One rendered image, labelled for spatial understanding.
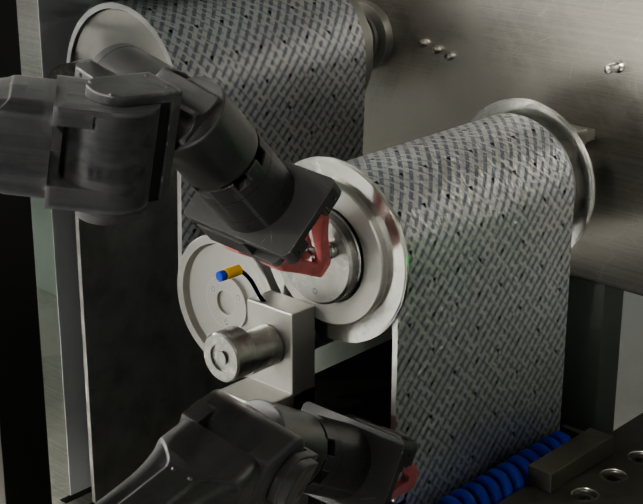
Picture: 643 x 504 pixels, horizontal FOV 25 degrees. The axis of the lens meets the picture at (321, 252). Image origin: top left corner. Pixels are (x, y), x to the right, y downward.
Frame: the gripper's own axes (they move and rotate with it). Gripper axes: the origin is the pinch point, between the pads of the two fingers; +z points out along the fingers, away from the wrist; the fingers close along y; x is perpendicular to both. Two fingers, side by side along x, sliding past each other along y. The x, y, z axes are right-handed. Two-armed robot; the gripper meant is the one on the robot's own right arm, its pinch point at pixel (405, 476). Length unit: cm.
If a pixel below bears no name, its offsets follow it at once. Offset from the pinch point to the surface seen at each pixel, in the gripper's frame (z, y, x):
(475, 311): 1.2, 0.3, 14.3
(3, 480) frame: -10.1, -33.2, -13.3
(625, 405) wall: 203, -85, 15
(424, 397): -1.6, 0.3, 6.5
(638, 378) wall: 200, -83, 22
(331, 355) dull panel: 32.0, -36.0, 6.3
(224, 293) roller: -7.3, -18.4, 8.8
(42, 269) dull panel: 34, -89, 3
